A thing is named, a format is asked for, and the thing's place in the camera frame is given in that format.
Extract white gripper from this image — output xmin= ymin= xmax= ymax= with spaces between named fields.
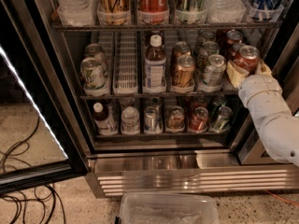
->
xmin=226 ymin=60 xmax=282 ymax=108

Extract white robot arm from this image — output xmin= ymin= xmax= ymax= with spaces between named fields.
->
xmin=226 ymin=61 xmax=299 ymax=166

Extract front silver can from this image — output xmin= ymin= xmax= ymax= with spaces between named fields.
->
xmin=201 ymin=54 xmax=226 ymax=87

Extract rear silver can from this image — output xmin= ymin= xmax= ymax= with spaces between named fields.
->
xmin=196 ymin=30 xmax=216 ymax=46

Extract green can bottom shelf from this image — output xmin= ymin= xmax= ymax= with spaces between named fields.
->
xmin=210 ymin=106 xmax=233 ymax=133

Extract front gold can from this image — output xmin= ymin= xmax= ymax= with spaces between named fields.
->
xmin=172 ymin=55 xmax=195 ymax=88

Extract top shelf right water bottle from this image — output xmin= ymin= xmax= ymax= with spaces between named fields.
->
xmin=207 ymin=0 xmax=246 ymax=23

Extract rear gold can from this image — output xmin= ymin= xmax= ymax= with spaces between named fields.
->
xmin=172 ymin=41 xmax=192 ymax=62

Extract red can bottom shelf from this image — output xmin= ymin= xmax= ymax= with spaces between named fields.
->
xmin=189 ymin=106 xmax=208 ymax=133

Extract top shelf green can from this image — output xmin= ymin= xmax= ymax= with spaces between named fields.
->
xmin=175 ymin=0 xmax=207 ymax=24

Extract gold can bottom shelf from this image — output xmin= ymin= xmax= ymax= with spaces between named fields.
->
xmin=167 ymin=105 xmax=185 ymax=130

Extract brown tea bottle middle shelf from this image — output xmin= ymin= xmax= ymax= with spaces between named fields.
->
xmin=144 ymin=35 xmax=166 ymax=89

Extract brown tea bottle shelf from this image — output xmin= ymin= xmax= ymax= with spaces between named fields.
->
xmin=144 ymin=35 xmax=166 ymax=89
xmin=93 ymin=103 xmax=117 ymax=135

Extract stainless steel fridge body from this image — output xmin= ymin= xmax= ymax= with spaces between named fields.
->
xmin=39 ymin=0 xmax=299 ymax=198

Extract silver blue can bottom shelf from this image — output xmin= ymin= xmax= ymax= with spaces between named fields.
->
xmin=144 ymin=106 xmax=162 ymax=134

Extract top shelf red coke can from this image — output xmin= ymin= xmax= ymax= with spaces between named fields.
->
xmin=139 ymin=0 xmax=168 ymax=24

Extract clear water bottle bottom shelf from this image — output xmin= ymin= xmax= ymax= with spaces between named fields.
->
xmin=121 ymin=106 xmax=140 ymax=135

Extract top shelf gold can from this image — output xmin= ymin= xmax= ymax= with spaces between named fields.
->
xmin=97 ymin=0 xmax=130 ymax=25

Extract brown tea bottle bottom shelf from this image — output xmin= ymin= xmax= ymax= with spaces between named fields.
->
xmin=93 ymin=103 xmax=117 ymax=135

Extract front green white can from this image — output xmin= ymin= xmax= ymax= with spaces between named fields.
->
xmin=80 ymin=58 xmax=106 ymax=91

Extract green white can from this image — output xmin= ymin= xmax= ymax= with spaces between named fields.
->
xmin=80 ymin=58 xmax=106 ymax=91
xmin=84 ymin=43 xmax=107 ymax=70

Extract rear green white can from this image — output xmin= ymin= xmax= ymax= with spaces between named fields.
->
xmin=84 ymin=43 xmax=107 ymax=70

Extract top shelf left water bottle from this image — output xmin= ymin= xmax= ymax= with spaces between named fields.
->
xmin=57 ymin=0 xmax=93 ymax=27

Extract open glass fridge door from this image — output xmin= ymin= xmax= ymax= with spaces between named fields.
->
xmin=0 ymin=0 xmax=88 ymax=195

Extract clear plastic bin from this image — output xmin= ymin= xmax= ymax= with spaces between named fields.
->
xmin=114 ymin=192 xmax=220 ymax=224

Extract orange floor cable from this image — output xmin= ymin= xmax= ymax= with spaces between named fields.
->
xmin=264 ymin=189 xmax=299 ymax=207

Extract black floor cables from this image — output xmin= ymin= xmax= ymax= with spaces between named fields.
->
xmin=0 ymin=114 xmax=67 ymax=224

